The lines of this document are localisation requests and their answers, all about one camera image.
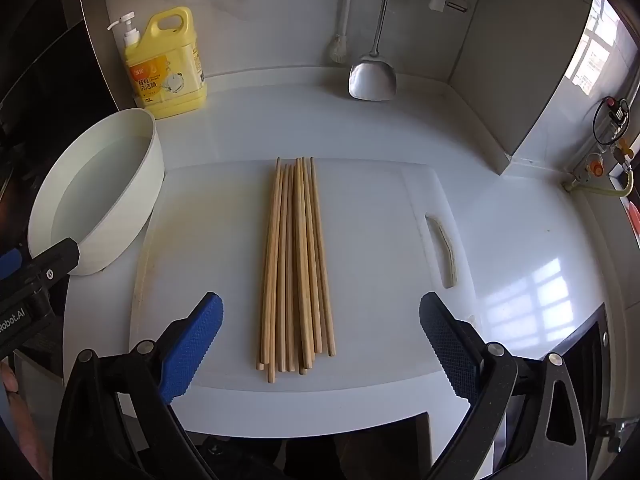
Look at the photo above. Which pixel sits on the white round basin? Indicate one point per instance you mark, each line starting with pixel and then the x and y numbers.
pixel 100 180

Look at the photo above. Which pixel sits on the metal wok spatula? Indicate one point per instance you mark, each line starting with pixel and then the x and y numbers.
pixel 372 80

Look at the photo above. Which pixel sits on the white dish brush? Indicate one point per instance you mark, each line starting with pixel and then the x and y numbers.
pixel 339 50

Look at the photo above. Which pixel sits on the white plastic cutting board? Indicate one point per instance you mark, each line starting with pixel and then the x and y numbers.
pixel 375 235

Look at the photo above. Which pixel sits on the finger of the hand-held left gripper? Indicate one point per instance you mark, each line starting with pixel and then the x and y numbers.
pixel 55 260
pixel 10 263

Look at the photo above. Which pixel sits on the bundle of wooden chopsticks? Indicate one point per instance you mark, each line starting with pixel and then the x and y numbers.
pixel 295 260

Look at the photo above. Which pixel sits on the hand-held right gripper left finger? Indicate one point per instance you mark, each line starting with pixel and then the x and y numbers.
pixel 195 345

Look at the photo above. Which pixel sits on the window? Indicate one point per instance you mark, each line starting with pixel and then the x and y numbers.
pixel 595 50

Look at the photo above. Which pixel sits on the black range hood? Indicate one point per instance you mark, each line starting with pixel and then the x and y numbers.
pixel 50 60

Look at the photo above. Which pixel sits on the person's left hand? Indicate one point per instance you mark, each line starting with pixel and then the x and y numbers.
pixel 20 425

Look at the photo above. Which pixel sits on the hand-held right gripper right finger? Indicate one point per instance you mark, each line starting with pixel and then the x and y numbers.
pixel 450 345

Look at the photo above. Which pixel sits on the gas valve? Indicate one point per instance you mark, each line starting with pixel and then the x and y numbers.
pixel 592 165

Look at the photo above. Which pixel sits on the yellow dish soap pump bottle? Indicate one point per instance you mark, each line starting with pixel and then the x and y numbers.
pixel 165 75

